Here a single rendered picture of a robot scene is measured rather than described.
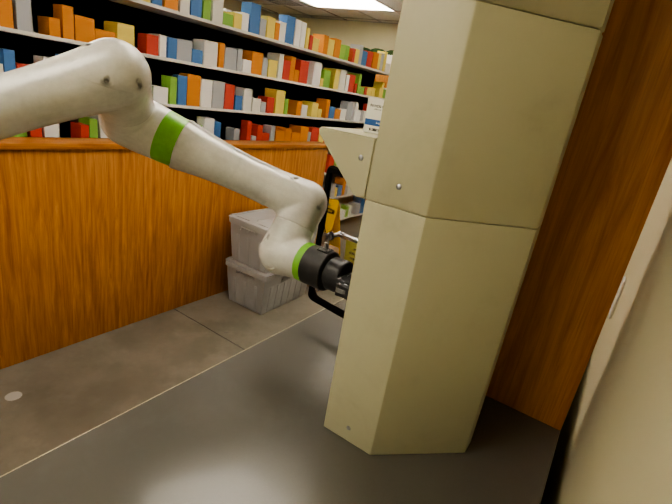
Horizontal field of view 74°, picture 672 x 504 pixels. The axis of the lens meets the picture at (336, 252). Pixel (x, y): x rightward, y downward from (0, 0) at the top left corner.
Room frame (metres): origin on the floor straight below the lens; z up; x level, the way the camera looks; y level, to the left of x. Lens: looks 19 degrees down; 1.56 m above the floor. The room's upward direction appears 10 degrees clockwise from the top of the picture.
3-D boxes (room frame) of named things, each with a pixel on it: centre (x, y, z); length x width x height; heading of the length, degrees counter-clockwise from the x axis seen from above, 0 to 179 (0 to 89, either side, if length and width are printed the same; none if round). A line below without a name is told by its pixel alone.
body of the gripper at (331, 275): (0.89, -0.04, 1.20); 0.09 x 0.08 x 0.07; 59
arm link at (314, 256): (0.92, 0.03, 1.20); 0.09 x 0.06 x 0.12; 149
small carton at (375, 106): (0.85, -0.04, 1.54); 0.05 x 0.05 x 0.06; 78
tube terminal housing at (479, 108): (0.80, -0.22, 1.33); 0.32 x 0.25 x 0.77; 149
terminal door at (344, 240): (1.10, -0.06, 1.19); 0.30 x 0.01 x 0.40; 51
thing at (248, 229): (3.15, 0.47, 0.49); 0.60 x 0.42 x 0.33; 149
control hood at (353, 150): (0.89, -0.07, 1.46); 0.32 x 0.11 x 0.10; 149
